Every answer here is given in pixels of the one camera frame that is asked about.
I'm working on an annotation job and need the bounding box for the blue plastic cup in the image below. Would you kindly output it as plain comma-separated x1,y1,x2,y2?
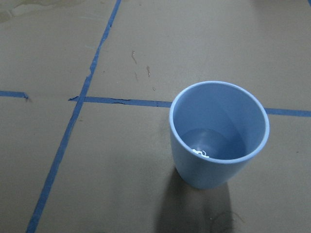
169,81,270,189

